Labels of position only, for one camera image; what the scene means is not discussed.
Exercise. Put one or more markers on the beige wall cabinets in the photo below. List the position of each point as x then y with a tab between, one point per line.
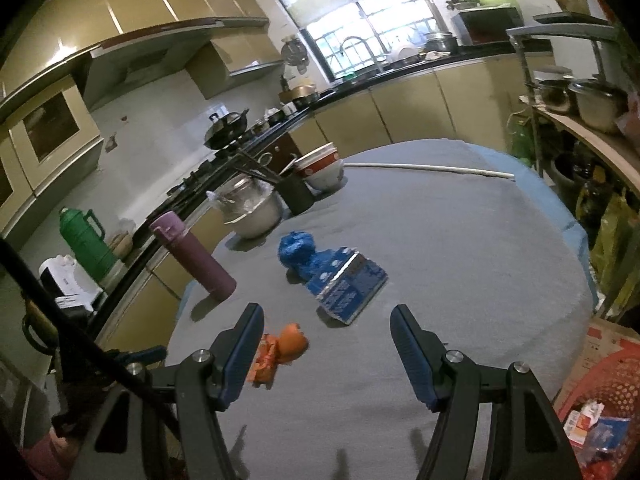
125	5

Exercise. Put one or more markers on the hanging metal strainer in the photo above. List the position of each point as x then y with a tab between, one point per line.
295	52

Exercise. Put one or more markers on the black kitchen countertop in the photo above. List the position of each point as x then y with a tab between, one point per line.
345	91

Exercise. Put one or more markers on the silver countertop appliance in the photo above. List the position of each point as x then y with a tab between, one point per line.
490	25

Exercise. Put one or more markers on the metal shelf rack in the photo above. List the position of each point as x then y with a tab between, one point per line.
565	32

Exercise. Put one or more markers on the beige lower cabinets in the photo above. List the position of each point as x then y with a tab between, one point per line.
410	105

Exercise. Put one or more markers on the yellow plastic bag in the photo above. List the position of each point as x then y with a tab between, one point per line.
612	250

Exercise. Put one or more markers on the red plastic basket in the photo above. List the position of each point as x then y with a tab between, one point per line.
620	380

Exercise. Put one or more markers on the large steel cooking pot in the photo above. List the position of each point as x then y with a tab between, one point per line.
597	105

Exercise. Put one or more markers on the purple thermos bottle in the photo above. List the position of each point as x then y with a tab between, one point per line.
195	260

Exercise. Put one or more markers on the white blue box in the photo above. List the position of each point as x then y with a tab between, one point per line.
610	432

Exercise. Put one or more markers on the small steel pot with lid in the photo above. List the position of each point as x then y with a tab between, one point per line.
440	42

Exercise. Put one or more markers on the red white ceramic bowl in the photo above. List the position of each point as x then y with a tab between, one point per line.
317	157
325	177

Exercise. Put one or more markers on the blue white carton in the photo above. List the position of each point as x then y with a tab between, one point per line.
355	285

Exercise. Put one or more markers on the person's left forearm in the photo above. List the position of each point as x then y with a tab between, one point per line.
47	457

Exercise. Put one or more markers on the dark chopstick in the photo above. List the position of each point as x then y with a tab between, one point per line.
255	164
260	171

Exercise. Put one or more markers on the pink plastic bag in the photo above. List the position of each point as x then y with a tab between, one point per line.
631	115

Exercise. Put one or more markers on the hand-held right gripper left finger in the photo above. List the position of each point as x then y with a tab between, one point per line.
245	355

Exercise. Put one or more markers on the black gas stove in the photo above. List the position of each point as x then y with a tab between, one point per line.
210	172

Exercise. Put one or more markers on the green plastic bottle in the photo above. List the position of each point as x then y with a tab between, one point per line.
522	145

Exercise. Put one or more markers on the beige range hood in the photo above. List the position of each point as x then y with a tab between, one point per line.
225	60

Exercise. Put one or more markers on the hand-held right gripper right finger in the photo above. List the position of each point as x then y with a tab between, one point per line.
415	355

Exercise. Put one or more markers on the curved metal faucet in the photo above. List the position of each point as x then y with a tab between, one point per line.
370	54

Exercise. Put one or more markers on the thin white rod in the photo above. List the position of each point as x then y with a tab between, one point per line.
430	167

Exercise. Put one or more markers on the blue plastic bag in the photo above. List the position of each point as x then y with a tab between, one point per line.
295	255

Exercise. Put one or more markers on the black wok with lid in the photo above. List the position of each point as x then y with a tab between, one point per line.
227	127

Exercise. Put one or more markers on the white kitchen appliance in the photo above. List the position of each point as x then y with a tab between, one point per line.
70	280

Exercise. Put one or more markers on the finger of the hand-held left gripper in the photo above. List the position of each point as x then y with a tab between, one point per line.
145	354

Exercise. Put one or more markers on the green thermos jug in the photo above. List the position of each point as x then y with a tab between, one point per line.
90	245

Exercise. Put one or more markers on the white dishes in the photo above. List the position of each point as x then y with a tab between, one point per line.
407	52

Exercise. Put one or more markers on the light blue under cloth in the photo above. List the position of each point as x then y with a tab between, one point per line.
555	195

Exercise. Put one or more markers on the black cup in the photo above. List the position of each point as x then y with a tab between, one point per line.
297	195

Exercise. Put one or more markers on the gold coloured pot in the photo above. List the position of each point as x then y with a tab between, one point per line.
300	92

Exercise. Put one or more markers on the barred kitchen window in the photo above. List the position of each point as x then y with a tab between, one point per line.
380	25

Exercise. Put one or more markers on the dark leafy greens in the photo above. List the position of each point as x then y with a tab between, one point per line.
460	2

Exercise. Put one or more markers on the red white medicine box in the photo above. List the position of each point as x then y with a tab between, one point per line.
580	422

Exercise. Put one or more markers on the orange plastic bag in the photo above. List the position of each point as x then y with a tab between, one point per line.
290	342

